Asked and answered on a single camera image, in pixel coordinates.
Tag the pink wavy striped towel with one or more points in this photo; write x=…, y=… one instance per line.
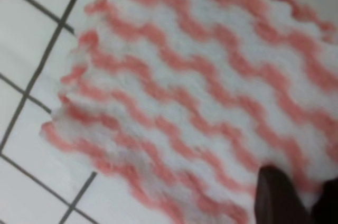
x=182, y=101

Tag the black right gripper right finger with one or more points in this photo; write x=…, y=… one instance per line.
x=324, y=210

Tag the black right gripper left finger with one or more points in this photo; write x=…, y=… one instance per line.
x=276, y=199

